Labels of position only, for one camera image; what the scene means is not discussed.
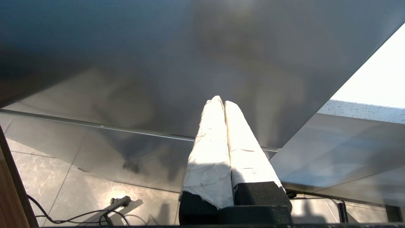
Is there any grey under-counter cabinet front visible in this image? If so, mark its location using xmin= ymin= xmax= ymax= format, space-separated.
xmin=269 ymin=112 xmax=405 ymax=208

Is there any thin black floor cable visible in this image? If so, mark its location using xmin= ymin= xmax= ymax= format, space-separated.
xmin=27 ymin=194 xmax=131 ymax=227

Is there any black cable with plug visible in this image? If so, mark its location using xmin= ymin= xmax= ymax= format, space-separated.
xmin=286 ymin=190 xmax=345 ymax=203

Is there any steel lower appliance panel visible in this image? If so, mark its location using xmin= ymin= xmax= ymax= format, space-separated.
xmin=0 ymin=112 xmax=277 ymax=193

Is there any black coiled cable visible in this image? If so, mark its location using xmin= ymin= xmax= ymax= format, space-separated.
xmin=337 ymin=201 xmax=349 ymax=224

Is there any brown wooden panel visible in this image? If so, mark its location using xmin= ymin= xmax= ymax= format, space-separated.
xmin=0 ymin=123 xmax=39 ymax=228

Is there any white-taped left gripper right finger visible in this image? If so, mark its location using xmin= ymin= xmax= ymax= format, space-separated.
xmin=225 ymin=101 xmax=293 ymax=210

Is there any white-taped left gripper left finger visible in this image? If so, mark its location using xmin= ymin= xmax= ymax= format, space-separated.
xmin=179 ymin=96 xmax=234 ymax=226

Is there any grey metal stand foot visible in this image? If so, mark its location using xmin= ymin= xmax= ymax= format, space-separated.
xmin=84 ymin=196 xmax=132 ymax=226

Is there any stainless steel appliance door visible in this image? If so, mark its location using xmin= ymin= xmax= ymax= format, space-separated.
xmin=0 ymin=0 xmax=405 ymax=149

